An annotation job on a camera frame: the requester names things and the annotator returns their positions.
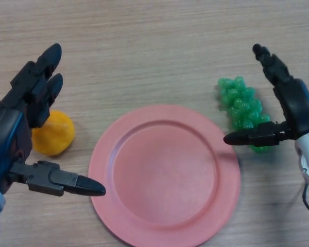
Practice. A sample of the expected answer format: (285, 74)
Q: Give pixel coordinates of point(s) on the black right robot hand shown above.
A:
(298, 108)

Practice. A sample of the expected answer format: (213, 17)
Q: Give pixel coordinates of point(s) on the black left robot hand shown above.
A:
(7, 133)

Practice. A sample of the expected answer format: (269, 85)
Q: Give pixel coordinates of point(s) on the green grapes bunch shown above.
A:
(238, 103)

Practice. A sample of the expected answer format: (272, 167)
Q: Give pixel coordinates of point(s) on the pink round plate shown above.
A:
(164, 177)

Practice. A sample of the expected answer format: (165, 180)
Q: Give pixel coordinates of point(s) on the orange yellow pear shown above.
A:
(55, 136)

